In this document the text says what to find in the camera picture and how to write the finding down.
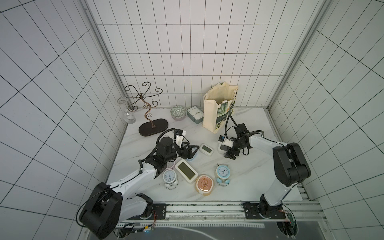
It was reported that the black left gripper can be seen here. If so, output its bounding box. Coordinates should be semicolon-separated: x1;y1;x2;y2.
165;141;200;161

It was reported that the floral canvas tote bag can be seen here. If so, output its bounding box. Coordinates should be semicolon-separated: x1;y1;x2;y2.
203;82;239;134

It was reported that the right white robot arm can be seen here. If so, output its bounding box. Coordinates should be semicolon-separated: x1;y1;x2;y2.
219;124;311;219

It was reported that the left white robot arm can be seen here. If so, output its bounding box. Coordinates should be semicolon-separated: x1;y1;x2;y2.
76;137;200;240

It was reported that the blue square alarm clock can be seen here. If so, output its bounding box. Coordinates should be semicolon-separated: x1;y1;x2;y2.
186;149;199;162

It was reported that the blue twin-bell alarm clock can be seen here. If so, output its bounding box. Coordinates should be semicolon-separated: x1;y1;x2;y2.
215;165;231;187

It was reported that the pink round alarm clock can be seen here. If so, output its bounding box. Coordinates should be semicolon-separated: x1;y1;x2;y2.
166;161;176;170

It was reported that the large white digital clock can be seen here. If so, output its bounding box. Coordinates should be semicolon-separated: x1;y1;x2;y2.
175;159;198;183

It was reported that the white twin-bell alarm clock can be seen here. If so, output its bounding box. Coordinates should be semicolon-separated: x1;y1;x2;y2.
163;169;179;190

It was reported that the orange cream round clock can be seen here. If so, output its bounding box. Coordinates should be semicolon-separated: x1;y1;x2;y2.
195;175;214;196

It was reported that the green rectangular alarm clock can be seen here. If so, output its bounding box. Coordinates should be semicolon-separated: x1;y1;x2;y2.
187;106;204;124

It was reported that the white orange digital timer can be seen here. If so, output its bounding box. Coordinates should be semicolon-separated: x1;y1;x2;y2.
218;143;230;155

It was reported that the green patterned bowl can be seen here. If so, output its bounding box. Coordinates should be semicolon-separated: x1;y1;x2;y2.
170;106;187;121

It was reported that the copper jewelry stand dark base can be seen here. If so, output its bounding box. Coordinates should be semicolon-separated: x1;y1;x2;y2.
124;82;169;137

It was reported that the clear wine glass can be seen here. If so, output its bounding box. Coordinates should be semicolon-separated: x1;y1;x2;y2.
116;97;136;125

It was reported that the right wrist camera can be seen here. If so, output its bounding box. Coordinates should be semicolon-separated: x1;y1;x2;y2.
219;135;234;148

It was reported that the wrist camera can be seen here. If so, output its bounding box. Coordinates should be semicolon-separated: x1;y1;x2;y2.
174;129;186;148
219;135;234;148

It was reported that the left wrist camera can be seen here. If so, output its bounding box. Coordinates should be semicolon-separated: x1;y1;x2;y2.
174;129;186;148

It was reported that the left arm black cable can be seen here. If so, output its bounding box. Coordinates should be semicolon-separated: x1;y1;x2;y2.
155;128;178;148

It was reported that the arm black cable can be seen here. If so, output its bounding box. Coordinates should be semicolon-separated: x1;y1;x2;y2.
155;128;178;148
224;113;265;142

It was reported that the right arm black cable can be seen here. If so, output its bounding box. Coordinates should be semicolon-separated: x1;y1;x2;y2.
224;113;265;142

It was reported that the aluminium mounting rail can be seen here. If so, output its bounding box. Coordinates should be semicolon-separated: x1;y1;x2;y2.
115;201;326;224

